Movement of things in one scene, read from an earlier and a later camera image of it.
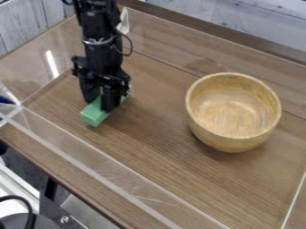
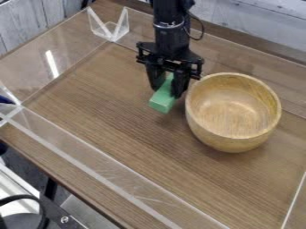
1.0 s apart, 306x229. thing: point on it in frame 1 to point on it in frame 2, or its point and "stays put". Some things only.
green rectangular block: x=94 y=114 to x=163 y=99
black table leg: x=51 y=188 stays put
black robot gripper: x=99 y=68 to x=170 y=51
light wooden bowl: x=231 y=110 stays put
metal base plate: x=85 y=215 stays put
